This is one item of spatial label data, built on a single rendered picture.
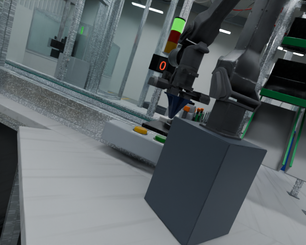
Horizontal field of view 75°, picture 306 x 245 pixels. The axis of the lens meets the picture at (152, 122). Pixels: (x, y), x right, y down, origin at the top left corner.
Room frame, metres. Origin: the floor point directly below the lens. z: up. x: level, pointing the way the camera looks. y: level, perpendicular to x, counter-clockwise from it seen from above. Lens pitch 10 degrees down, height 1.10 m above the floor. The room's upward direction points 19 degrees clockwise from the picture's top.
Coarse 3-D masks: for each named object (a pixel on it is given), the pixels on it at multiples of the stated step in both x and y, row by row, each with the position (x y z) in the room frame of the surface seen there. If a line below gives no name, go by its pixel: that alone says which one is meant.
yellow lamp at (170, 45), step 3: (168, 42) 0.92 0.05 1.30; (171, 42) 0.92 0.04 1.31; (165, 45) 0.94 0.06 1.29; (168, 45) 0.92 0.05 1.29; (171, 45) 0.92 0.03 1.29; (174, 45) 0.92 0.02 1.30; (177, 45) 0.94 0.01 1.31; (165, 48) 0.93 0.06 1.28; (168, 48) 0.92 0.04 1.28; (171, 48) 0.92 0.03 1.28; (174, 48) 0.92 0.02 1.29; (165, 51) 0.92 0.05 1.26; (168, 51) 0.92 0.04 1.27
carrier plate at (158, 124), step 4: (144, 124) 0.69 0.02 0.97; (148, 124) 0.70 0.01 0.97; (152, 124) 0.72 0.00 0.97; (156, 124) 0.75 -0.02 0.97; (160, 124) 0.78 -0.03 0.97; (148, 128) 0.68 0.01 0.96; (152, 128) 0.68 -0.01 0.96; (156, 128) 0.68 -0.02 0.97; (160, 128) 0.70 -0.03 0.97; (164, 128) 0.73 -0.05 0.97; (156, 132) 0.68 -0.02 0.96; (160, 132) 0.67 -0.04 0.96; (164, 132) 0.67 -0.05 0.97
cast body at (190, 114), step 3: (192, 102) 0.76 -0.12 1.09; (186, 105) 0.76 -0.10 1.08; (189, 105) 0.76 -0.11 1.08; (192, 105) 0.75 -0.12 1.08; (183, 108) 0.76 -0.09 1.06; (192, 108) 0.75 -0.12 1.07; (195, 108) 0.78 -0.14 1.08; (180, 111) 0.75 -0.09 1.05; (189, 111) 0.75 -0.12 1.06; (192, 111) 0.75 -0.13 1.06; (180, 114) 0.75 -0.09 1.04; (189, 114) 0.74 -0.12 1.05; (192, 114) 0.76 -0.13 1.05; (180, 117) 0.75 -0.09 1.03; (186, 117) 0.74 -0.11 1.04; (189, 117) 0.74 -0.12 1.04; (192, 117) 0.79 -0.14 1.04
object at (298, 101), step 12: (276, 60) 0.80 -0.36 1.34; (288, 60) 0.83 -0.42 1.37; (276, 72) 0.86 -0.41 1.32; (288, 72) 0.84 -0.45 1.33; (300, 72) 0.82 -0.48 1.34; (264, 84) 0.68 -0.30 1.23; (276, 84) 0.77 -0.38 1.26; (288, 84) 0.79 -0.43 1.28; (300, 84) 0.81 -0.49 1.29; (264, 96) 0.65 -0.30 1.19; (276, 96) 0.63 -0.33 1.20; (288, 96) 0.61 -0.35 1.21; (300, 96) 0.68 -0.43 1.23
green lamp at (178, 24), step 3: (177, 18) 0.92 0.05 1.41; (174, 21) 0.93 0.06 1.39; (177, 21) 0.92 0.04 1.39; (180, 21) 0.92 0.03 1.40; (183, 21) 0.92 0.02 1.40; (174, 24) 0.92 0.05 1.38; (177, 24) 0.92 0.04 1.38; (180, 24) 0.92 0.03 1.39; (183, 24) 0.93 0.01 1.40; (174, 27) 0.92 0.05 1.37; (177, 27) 0.92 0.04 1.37; (180, 27) 0.92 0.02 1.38; (183, 27) 0.94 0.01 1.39; (177, 30) 0.92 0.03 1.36; (180, 30) 0.92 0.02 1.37
